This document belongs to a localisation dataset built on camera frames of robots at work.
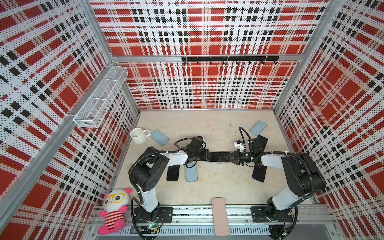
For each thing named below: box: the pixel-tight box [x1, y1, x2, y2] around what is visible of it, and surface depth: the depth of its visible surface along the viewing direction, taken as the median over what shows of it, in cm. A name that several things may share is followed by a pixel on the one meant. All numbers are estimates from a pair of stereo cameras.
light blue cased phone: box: [185, 162, 198, 183], surface depth 90 cm
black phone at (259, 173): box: [252, 165, 267, 183], surface depth 88 cm
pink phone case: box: [211, 197, 230, 237], surface depth 73 cm
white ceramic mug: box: [130, 127, 152, 145], surface depth 101 cm
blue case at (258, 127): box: [249, 120, 268, 136], surface depth 113 cm
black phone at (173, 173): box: [166, 164, 180, 181], surface depth 90 cm
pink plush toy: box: [97, 188, 132, 235], surface depth 72 cm
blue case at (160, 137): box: [150, 129, 170, 146], surface depth 108 cm
